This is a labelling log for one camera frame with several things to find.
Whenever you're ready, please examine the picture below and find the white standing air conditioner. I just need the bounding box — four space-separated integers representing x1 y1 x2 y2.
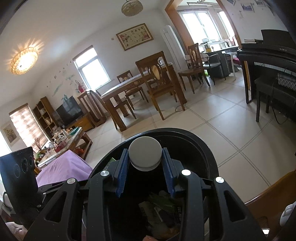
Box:
161 25 188 71

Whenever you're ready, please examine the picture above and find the wooden chair by doorway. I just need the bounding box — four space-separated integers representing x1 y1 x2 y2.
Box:
178 43 210 93

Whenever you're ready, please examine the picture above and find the wooden tv cabinet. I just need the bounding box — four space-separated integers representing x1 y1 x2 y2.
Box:
65 114 95 132

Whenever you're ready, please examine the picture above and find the wooden coffee table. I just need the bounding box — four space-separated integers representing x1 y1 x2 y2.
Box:
38 127 93 169

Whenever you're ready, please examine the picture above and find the purple table cloth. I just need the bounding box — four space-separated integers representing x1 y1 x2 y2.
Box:
36 150 92 187

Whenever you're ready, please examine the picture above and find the wooden chair behind table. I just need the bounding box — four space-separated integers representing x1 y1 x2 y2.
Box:
117 70 149 110

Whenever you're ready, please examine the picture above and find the round ceiling lamp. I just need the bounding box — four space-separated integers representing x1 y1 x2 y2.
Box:
10 47 39 75

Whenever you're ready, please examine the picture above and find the wooden dining table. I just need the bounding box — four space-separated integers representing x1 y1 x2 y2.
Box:
100 63 188 132

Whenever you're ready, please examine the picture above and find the wooden dining chair front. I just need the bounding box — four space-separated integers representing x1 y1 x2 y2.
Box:
135 51 187 120

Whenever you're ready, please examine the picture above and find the framed floral picture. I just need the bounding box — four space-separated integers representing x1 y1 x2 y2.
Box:
116 23 154 51

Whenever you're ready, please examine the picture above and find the wooden bookshelf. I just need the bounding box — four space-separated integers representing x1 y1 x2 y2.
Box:
33 96 59 140

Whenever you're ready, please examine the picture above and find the small framed flower picture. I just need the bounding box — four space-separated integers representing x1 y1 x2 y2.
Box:
1 122 20 147

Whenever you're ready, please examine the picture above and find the black upright piano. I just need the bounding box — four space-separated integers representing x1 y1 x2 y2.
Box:
237 29 295 103

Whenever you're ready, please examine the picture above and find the black piano bench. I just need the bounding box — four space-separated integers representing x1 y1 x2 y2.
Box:
254 76 295 125

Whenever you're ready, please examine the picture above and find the black trash bin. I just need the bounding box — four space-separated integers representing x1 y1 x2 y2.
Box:
89 128 218 240

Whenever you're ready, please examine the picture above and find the black television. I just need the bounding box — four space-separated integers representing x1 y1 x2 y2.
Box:
53 96 84 128

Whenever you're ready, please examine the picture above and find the grey round lid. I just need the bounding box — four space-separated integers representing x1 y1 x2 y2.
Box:
128 136 162 172

